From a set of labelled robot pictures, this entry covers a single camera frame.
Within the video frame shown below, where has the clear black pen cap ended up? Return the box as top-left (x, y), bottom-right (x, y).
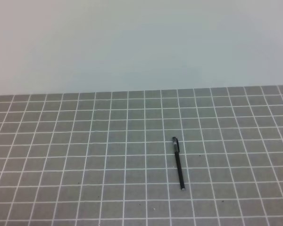
top-left (172, 137), bottom-right (180, 153)

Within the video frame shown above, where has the grey grid tablecloth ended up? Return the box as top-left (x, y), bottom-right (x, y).
top-left (0, 86), bottom-right (283, 226)

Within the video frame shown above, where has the black pen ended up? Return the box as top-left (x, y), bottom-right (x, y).
top-left (175, 151), bottom-right (185, 191)

